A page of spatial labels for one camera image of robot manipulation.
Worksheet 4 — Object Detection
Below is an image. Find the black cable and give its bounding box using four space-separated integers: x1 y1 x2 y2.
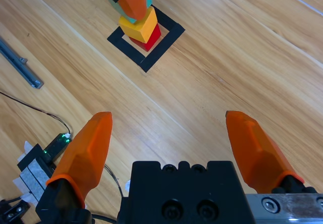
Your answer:
87 212 119 222

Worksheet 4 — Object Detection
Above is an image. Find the yellow wooden block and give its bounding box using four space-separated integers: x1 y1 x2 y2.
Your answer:
118 6 159 44

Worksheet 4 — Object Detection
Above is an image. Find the grey metal rail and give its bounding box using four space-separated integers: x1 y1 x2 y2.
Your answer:
0 36 44 90

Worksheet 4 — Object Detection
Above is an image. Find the white masking tape strip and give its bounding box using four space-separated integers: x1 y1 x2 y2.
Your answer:
12 140 38 203

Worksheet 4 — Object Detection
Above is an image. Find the black metal connector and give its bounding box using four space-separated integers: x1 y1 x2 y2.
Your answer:
0 198 31 222

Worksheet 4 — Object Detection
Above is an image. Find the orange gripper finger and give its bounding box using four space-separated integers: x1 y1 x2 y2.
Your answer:
225 110 316 195
35 111 114 224

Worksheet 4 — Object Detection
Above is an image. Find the black tape square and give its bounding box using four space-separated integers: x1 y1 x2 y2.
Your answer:
106 4 186 73

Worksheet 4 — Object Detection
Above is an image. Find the red wooden block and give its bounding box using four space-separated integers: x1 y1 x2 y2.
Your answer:
129 23 162 52

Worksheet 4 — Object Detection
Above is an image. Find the black dongle green light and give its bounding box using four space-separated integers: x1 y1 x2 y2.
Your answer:
42 132 73 163

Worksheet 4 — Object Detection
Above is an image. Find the black box silver tape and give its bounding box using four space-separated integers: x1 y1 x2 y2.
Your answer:
17 143 58 202

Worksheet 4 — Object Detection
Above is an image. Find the thin black wire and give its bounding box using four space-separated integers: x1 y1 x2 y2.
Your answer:
103 163 125 198
0 91 73 135

